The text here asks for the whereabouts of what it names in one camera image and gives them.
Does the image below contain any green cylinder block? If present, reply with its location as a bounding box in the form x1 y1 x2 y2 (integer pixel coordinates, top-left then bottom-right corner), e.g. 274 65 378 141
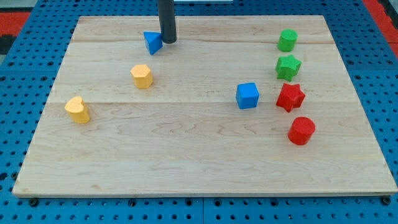
277 29 298 52

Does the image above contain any yellow hexagon block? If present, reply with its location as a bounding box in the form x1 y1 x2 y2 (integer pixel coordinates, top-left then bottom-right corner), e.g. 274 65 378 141
130 64 153 89

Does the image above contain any green star block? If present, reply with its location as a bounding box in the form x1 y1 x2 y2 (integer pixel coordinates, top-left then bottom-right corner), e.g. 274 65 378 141
275 54 302 82

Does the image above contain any light wooden board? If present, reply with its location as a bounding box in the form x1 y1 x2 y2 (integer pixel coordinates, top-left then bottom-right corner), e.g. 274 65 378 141
12 16 397 198

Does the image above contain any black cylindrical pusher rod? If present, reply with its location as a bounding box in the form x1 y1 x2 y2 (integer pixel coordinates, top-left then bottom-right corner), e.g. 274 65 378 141
157 0 177 44

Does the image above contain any red star block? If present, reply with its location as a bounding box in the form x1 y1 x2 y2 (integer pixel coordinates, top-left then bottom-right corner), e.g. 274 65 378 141
276 83 305 113

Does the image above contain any red cylinder block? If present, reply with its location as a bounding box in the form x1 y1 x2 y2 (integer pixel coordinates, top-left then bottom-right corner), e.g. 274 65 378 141
287 117 316 145

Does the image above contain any blue cube block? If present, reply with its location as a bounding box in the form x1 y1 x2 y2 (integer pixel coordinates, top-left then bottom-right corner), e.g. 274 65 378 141
236 83 259 110

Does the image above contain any yellow heart block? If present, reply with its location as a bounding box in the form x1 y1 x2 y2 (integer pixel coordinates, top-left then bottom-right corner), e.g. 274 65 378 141
64 96 90 124

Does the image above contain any blue triangle block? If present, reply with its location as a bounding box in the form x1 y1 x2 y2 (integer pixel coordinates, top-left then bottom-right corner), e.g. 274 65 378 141
144 31 163 55

